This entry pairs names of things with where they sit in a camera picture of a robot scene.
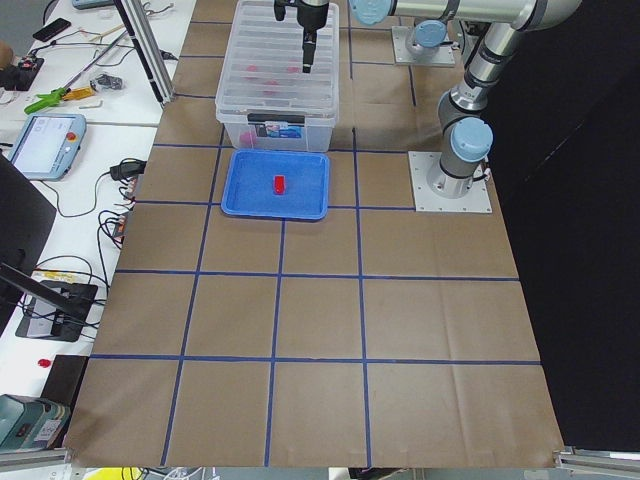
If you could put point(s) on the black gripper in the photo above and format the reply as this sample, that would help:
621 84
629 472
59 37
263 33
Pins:
309 17

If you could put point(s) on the clear plastic box lid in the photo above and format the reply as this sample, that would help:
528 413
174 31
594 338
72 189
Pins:
257 38

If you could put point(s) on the red block from tray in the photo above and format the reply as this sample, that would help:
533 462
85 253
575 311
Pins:
279 184

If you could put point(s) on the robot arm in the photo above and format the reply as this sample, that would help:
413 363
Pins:
467 139
428 44

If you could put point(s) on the black box latch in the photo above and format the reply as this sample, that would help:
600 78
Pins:
276 117

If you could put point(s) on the clear plastic storage box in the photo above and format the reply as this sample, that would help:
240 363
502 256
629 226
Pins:
314 136

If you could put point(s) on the blue plastic tray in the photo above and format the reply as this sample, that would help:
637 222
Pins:
249 191

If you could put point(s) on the black power adapter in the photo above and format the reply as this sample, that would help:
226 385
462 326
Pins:
127 169

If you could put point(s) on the black smartphone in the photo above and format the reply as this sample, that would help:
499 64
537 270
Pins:
51 29

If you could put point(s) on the blue teach pendant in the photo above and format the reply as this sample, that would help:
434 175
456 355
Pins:
47 145

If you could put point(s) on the black monitor stand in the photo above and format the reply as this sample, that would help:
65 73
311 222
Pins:
58 310

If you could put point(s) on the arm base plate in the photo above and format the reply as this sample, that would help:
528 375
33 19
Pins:
436 192
399 34

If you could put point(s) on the aluminium frame post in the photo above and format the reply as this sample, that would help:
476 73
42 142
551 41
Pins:
137 25

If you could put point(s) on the green handled reach grabber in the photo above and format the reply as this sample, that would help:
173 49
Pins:
54 97

